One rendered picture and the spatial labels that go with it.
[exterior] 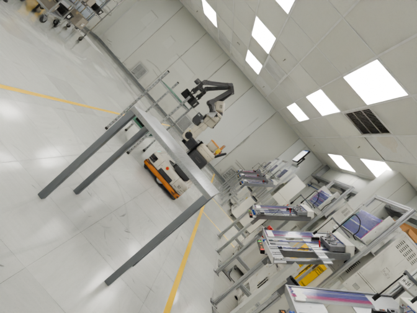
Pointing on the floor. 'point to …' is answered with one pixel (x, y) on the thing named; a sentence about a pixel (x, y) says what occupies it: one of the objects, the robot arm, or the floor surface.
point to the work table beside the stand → (200, 180)
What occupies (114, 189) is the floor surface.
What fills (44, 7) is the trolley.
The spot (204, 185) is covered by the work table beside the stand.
